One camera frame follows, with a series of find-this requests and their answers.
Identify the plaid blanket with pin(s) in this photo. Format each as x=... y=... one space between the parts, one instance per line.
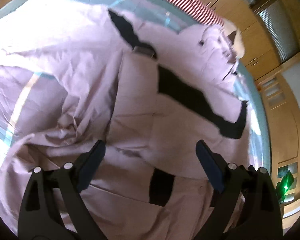
x=150 y=10

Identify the wooden glass-door cabinet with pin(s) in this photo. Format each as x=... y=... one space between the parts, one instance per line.
x=287 y=125

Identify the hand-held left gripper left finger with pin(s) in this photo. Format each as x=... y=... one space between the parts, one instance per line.
x=90 y=165

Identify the grey window blind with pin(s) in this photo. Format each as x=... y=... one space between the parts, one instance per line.
x=277 y=30

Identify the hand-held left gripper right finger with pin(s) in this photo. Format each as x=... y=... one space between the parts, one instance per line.
x=211 y=165

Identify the large pink garment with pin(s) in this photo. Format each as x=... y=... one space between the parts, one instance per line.
x=90 y=92

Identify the wooden wardrobe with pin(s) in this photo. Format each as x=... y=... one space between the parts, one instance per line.
x=250 y=35

